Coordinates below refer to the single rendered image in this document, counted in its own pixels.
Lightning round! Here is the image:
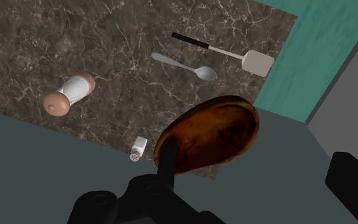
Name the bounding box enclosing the brown wooden bowl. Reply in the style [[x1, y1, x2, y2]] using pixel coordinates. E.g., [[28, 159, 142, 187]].
[[153, 95, 260, 176]]

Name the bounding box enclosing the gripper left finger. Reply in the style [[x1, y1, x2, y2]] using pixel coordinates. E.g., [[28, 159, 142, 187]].
[[66, 141, 228, 224]]

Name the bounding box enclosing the silver metal spoon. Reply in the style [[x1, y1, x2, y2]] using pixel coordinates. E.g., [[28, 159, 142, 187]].
[[151, 52, 218, 81]]

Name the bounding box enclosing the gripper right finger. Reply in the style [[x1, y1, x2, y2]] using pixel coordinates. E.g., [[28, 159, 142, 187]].
[[324, 151, 358, 224]]

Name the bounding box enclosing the grey cabinet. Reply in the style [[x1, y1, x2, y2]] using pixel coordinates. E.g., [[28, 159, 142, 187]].
[[304, 25, 358, 174]]

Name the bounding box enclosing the small white salt shaker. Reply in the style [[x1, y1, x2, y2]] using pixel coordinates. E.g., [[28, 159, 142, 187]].
[[129, 136, 148, 162]]

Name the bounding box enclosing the white and wood pepper mill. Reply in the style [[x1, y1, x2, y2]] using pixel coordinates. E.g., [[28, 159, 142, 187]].
[[41, 72, 97, 117]]

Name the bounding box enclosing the black-handled white spatula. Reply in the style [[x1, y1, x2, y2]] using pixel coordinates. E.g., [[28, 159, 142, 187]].
[[171, 32, 275, 78]]

